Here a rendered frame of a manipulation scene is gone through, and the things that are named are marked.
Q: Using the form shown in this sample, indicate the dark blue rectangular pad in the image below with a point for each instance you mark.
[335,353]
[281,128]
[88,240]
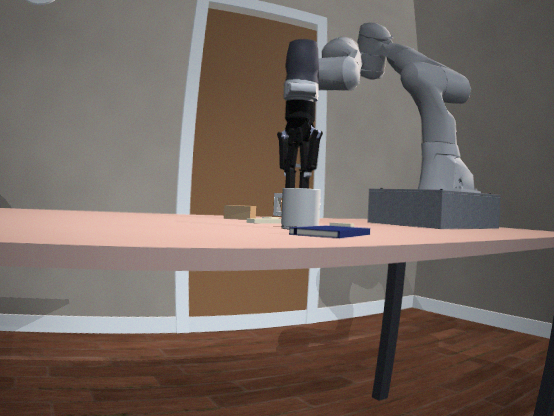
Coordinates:
[329,231]

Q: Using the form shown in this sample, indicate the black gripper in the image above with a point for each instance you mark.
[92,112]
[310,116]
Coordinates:
[300,115]

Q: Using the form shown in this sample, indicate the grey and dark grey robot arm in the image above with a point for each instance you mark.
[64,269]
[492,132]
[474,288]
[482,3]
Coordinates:
[442,167]

